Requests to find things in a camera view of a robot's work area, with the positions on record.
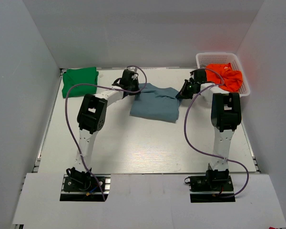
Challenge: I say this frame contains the crumpled orange t-shirt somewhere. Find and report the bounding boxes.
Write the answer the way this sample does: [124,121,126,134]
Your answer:
[206,63,243,92]

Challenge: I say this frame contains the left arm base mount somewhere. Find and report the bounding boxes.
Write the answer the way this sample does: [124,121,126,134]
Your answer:
[60,174,111,202]

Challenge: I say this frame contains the folded green t-shirt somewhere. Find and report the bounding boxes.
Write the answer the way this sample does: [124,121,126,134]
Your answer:
[62,67,99,98]

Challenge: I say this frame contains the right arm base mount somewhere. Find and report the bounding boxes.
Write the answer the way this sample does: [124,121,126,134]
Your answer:
[184,176,235,203]

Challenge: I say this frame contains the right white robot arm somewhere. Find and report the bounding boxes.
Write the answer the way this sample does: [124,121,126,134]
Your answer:
[175,69,242,190]

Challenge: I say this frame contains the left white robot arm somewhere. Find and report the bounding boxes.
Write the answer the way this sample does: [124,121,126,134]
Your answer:
[67,67,140,190]

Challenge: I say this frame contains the white plastic basket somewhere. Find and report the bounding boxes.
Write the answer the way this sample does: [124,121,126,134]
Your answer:
[196,52,251,97]

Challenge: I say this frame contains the blue-grey t-shirt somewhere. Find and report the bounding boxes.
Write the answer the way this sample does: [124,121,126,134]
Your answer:
[130,83,181,123]

